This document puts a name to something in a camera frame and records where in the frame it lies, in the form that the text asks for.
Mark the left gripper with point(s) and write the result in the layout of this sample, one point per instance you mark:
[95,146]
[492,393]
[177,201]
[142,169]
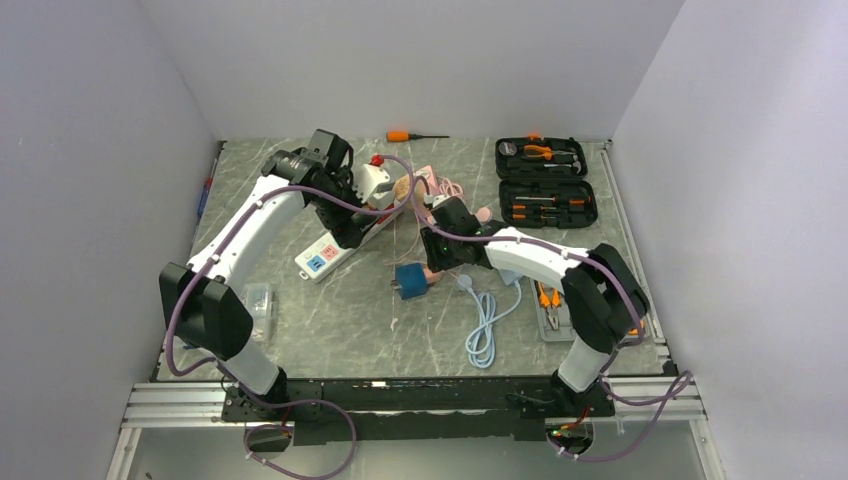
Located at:
[348,232]

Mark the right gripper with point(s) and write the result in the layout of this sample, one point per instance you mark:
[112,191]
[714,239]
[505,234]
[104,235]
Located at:
[436,260]

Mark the salmon usb charger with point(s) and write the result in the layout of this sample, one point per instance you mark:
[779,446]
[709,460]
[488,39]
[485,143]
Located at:
[432,276]

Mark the white power strip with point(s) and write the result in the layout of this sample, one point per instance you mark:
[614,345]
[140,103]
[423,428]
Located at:
[325,255]

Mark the light blue round plug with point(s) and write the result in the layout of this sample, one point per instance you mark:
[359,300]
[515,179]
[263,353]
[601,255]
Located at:
[464,282]

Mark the dark blue cube socket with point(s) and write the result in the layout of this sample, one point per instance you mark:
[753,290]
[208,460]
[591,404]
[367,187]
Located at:
[410,281]

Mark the pink power strip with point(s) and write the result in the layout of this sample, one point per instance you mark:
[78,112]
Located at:
[426,183]

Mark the light blue power strip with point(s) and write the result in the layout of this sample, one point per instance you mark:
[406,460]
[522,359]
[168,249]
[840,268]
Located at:
[509,277]

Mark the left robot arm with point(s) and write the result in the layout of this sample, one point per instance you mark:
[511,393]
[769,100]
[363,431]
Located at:
[201,299]

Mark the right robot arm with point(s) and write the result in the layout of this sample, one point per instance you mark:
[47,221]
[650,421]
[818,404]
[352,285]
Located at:
[603,298]

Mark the beige cube socket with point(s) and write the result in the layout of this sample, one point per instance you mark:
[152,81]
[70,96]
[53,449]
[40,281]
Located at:
[404,190]

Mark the clear plastic screw box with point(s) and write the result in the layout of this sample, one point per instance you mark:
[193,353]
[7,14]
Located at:
[259,301]

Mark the orange pliers in tray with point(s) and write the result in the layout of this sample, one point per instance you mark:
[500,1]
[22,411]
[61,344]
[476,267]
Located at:
[549,300]

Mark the black tool case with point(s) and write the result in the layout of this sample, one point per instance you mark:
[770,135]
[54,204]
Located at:
[538,194]

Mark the grey tool tray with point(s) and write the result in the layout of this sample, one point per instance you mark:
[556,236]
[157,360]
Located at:
[567,333]

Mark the orange pliers in case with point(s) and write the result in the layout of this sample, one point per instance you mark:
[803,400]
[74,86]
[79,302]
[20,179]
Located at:
[548,154]

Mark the red blue pen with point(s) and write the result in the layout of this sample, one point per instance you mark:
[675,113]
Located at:
[204,194]

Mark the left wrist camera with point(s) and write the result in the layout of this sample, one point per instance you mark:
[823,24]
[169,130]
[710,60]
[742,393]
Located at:
[374,186]

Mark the orange handled screwdriver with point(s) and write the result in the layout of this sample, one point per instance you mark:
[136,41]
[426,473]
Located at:
[405,136]

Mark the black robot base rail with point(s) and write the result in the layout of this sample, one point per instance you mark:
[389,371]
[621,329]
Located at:
[325,410]

